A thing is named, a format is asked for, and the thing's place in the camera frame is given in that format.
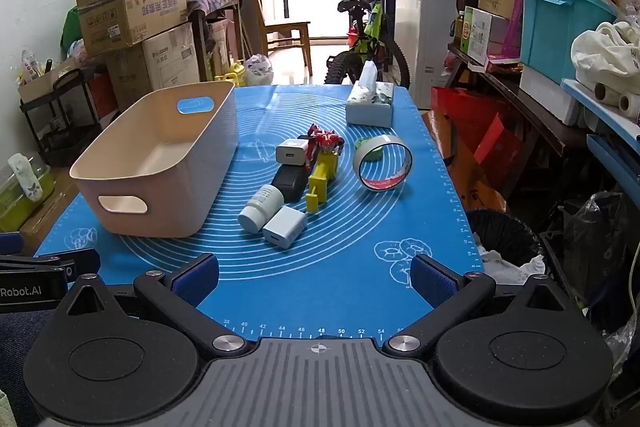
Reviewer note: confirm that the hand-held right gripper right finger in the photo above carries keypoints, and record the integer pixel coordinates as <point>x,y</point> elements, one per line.
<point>434,282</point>

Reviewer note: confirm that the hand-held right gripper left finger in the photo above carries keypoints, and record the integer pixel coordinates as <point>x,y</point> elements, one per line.
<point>197,279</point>

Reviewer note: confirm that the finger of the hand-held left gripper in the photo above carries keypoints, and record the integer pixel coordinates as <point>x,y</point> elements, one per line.
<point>60,262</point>

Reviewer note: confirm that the white pill bottle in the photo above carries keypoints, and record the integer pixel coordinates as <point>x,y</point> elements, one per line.
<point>260,207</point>

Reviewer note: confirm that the beige plastic basket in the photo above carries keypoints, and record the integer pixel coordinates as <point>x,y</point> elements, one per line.
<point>165,167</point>

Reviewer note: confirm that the red figure-shaped tool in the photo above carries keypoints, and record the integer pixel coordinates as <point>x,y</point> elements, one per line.
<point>327,141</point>

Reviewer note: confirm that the red-lettered cardboard box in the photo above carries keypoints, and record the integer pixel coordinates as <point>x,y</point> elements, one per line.
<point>50,219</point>

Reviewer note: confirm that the green plastic container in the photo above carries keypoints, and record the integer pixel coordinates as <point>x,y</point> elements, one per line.
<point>20,207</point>

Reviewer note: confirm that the black trash bin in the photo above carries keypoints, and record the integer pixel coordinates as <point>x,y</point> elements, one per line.
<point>505,227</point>

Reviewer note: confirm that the white fuzzy cloth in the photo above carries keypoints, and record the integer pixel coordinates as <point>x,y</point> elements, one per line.
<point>22,174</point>

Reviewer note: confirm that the white power adapter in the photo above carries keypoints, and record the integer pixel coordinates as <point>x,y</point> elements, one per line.
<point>285,227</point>

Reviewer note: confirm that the blue silicone mat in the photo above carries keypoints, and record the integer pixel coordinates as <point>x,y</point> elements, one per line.
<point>350,217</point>

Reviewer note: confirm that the black rectangular case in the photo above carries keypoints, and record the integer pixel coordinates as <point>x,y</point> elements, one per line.
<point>290,182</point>

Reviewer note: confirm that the green tape roll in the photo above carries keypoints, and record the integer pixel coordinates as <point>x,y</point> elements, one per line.
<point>375,152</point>

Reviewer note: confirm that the clear tape roll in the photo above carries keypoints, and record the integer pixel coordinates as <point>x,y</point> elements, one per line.
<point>382,140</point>

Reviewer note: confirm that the yellow block toy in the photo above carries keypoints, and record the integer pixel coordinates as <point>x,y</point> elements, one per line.
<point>320,179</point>

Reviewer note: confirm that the white cube charger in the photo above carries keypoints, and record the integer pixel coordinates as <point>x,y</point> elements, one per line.
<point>290,153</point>

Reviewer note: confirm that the black plastic bag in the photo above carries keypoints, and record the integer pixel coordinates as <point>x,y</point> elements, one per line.
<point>595,237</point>

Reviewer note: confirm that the red paper bags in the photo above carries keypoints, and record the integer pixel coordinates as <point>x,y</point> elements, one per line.
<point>465,117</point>

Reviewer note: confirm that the black utility cart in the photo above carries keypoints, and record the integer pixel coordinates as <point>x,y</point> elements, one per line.
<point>60,84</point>

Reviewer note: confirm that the cardboard box of bottles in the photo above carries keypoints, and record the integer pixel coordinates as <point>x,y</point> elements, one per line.
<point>40,82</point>

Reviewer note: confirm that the patterned tissue box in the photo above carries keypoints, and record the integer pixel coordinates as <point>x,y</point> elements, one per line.
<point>370,107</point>

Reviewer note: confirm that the plain brown cardboard box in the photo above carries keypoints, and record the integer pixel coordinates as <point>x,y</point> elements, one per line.
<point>127,77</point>

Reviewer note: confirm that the dark wooden table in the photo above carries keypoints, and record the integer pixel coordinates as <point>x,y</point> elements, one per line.
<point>525,107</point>

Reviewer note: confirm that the yellow detergent bottle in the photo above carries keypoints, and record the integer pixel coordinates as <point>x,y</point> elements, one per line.
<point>235,72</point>

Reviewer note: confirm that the white foam box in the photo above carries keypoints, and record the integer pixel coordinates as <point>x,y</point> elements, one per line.
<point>545,97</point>

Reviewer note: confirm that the blue shelf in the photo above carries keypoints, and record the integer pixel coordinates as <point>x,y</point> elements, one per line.
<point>610,147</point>

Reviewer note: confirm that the air purifier cardboard box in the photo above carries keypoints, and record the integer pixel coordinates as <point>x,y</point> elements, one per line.
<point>172,57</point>

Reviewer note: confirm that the green white carton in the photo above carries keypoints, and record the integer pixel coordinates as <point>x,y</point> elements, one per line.
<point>480,32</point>

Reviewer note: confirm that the open printed cardboard box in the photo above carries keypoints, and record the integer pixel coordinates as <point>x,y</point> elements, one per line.
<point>130,17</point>

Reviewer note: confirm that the white paper rolls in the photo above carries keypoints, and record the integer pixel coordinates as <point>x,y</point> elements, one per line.
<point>615,99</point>

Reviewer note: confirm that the green black bicycle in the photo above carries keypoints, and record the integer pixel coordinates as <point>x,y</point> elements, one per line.
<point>370,27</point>

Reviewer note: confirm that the wooden chair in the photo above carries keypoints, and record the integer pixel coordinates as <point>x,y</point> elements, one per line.
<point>285,27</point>

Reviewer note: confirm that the blue storage bin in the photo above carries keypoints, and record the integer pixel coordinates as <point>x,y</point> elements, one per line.
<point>555,32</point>

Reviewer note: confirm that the cluttered wooden side table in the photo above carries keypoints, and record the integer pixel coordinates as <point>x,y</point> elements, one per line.
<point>215,2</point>

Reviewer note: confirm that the white cloth bag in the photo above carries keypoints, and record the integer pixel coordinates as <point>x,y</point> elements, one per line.
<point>605,52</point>

